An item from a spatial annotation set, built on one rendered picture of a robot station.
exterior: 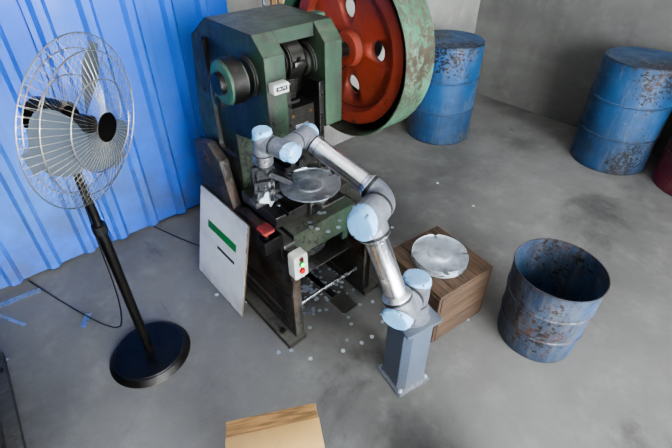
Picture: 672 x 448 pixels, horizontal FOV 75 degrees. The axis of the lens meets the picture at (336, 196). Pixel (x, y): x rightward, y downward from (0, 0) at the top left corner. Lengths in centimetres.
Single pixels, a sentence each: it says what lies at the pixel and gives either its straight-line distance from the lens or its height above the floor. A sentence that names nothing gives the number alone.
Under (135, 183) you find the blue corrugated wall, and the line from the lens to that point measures 310.
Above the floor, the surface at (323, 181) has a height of 78.
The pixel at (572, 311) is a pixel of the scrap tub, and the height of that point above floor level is 41.
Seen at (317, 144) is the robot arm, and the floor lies 116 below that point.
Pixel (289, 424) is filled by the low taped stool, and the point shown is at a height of 33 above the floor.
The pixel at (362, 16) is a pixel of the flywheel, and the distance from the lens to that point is 206.
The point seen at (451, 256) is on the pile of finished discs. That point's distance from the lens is 234.
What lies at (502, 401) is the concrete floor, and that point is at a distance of 236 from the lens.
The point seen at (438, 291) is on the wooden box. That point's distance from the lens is 221.
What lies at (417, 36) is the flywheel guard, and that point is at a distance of 186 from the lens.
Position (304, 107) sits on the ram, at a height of 116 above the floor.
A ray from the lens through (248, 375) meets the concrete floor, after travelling 234.
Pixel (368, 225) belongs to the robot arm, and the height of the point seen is 102.
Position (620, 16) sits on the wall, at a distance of 463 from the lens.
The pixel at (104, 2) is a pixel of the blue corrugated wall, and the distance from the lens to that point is 276.
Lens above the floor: 195
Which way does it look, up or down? 36 degrees down
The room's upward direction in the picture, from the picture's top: straight up
